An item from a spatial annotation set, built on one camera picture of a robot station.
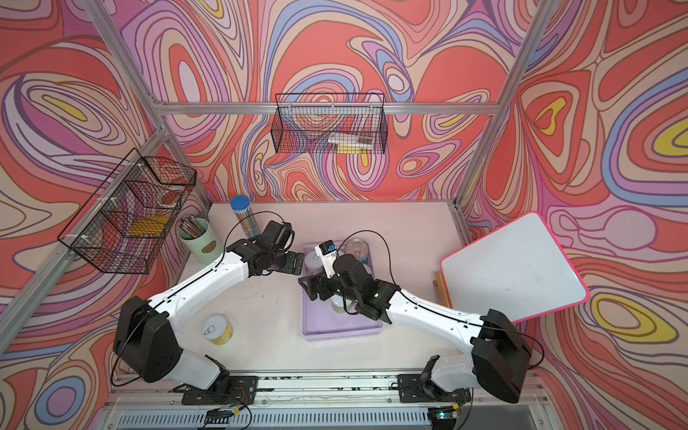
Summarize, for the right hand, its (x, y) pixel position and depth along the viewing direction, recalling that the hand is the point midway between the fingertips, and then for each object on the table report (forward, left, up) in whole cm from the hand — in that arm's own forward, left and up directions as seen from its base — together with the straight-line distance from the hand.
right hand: (313, 280), depth 76 cm
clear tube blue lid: (+31, +28, +2) cm, 42 cm away
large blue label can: (+15, -14, -6) cm, 22 cm away
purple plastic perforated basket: (-4, 0, -19) cm, 20 cm away
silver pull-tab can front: (+14, +2, -11) cm, 18 cm away
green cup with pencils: (+21, +42, -3) cm, 48 cm away
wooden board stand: (+3, -41, -13) cm, 44 cm away
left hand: (+9, +8, -3) cm, 13 cm away
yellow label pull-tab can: (-9, +30, -11) cm, 33 cm away
